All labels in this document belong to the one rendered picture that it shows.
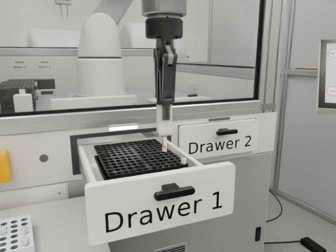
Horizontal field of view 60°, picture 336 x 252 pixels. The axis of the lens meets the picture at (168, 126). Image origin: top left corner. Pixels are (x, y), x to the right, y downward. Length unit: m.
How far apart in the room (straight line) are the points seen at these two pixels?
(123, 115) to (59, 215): 0.30
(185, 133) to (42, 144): 0.40
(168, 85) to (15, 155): 0.45
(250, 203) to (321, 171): 1.28
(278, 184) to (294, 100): 0.72
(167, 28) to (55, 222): 0.50
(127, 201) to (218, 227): 0.63
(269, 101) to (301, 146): 1.39
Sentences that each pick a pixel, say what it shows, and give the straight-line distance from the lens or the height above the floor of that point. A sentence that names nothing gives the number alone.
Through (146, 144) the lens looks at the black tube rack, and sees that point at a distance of 0.80.
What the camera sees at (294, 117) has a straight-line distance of 2.43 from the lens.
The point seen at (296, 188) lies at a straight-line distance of 2.54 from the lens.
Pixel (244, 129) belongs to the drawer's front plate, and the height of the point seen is 0.90.
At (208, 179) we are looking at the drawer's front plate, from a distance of 0.57.
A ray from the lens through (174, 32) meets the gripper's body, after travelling 0.58.
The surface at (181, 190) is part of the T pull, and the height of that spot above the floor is 0.91.
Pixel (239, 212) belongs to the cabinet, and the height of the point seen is 0.58.
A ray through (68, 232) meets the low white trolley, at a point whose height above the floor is 0.76.
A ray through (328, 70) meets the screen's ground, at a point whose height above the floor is 1.08.
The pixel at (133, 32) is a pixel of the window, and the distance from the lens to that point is 0.84.
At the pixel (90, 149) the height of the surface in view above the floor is 0.88.
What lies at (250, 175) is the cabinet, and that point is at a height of 0.72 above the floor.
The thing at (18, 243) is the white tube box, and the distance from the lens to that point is 0.65.
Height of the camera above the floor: 1.14
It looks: 13 degrees down
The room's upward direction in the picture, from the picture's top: straight up
